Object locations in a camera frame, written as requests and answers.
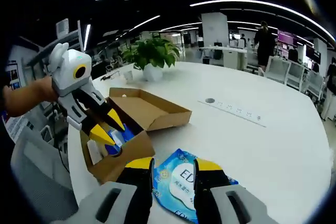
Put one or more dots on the black monitor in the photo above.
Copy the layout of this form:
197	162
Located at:
313	54

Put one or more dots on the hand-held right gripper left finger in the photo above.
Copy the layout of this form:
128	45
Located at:
139	190

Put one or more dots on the row of white office chairs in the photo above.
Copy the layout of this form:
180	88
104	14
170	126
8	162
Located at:
288	74

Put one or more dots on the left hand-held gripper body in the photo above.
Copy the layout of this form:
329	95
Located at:
69	72

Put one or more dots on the blue soft wet wipes pack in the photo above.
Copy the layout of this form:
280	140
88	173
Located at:
178	182

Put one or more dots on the small white box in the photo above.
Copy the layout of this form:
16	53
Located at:
94	151

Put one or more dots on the blue wall poster board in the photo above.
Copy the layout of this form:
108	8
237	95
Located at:
12	77

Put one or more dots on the potted green plant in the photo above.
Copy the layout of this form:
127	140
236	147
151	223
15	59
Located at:
155	51

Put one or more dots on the grey mesh office chair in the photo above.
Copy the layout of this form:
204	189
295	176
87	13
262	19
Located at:
34	171

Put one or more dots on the person's left hand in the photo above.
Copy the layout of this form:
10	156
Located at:
47	90

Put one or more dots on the table power socket strip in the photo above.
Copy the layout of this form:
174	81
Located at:
236	112

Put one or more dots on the grey metal shelf rack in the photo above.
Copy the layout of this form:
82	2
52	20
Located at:
65	37

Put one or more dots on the pink display screen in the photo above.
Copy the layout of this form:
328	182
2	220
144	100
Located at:
287	39

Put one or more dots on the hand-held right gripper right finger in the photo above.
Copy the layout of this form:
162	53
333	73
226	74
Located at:
207	190

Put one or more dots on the white office desk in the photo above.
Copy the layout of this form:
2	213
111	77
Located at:
231	56

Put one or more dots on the brown cardboard shoe box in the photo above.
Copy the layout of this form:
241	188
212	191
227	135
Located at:
157	113

